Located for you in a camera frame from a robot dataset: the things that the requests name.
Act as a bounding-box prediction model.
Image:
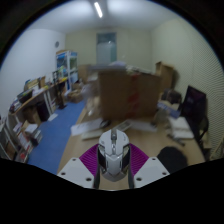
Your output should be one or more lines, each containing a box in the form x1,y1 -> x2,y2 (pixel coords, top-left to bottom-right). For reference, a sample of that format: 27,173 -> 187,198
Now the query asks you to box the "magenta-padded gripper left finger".
57,143 -> 101,189

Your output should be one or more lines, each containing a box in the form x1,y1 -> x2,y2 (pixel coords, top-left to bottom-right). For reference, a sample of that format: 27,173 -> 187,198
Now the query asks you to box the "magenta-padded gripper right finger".
128,143 -> 170,189

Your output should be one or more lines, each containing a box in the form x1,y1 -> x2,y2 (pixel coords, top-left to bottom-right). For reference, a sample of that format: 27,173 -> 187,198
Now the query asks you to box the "white and grey computer mouse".
97,128 -> 131,183

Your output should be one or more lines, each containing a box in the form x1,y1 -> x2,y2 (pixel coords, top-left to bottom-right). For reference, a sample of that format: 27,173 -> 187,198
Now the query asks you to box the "black scalloped mouse pad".
156,145 -> 189,174

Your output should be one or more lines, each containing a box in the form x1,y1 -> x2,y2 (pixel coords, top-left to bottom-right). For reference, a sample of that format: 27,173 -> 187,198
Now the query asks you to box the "open white book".
168,116 -> 194,140

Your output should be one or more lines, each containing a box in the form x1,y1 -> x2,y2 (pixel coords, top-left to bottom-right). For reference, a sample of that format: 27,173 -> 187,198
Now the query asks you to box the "small black oval object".
99,119 -> 112,129

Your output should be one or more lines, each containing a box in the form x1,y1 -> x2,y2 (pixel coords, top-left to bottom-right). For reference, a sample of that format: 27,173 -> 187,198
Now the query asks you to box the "shelf unit with books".
0,114 -> 44,164

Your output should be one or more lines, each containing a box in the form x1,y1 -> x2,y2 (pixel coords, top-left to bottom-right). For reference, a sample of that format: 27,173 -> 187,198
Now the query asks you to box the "open cardboard box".
67,89 -> 84,104

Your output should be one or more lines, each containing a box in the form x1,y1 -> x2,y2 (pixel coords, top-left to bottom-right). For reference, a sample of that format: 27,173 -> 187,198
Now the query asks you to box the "black office chair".
179,85 -> 209,151

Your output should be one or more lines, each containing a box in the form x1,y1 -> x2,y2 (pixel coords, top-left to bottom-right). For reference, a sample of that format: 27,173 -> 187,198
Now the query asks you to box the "large brown cardboard box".
98,68 -> 162,121

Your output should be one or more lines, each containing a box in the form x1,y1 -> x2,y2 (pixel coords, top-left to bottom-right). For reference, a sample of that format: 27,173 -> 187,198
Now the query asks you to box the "black metal stand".
52,70 -> 68,109

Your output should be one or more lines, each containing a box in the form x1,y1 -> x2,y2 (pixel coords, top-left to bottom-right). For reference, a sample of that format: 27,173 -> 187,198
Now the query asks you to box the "tall brown cardboard box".
154,60 -> 176,93

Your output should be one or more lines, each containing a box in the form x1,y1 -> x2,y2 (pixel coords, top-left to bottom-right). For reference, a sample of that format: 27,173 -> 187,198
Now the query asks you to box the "blue and white display cabinet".
55,49 -> 79,84

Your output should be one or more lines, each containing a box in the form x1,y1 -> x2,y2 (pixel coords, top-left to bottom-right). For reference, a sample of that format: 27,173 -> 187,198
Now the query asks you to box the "window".
96,32 -> 118,65

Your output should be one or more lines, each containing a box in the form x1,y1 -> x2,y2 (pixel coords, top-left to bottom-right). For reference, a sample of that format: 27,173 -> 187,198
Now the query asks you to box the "ceiling tube light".
93,1 -> 104,19

